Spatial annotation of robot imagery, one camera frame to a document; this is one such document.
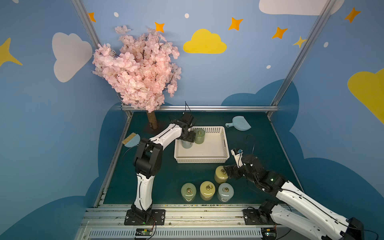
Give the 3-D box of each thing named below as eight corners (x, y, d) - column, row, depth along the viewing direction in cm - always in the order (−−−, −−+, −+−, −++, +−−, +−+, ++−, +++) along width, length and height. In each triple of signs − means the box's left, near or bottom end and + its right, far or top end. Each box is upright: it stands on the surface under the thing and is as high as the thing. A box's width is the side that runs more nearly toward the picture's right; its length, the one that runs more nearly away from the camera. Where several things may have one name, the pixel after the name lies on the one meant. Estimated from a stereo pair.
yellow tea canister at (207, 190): (199, 200, 81) (200, 196, 74) (199, 185, 86) (200, 180, 79) (214, 200, 81) (216, 196, 74) (212, 186, 86) (214, 180, 79)
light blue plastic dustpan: (226, 130, 113) (226, 129, 112) (224, 117, 122) (224, 115, 121) (250, 130, 114) (251, 129, 112) (246, 117, 123) (247, 115, 121)
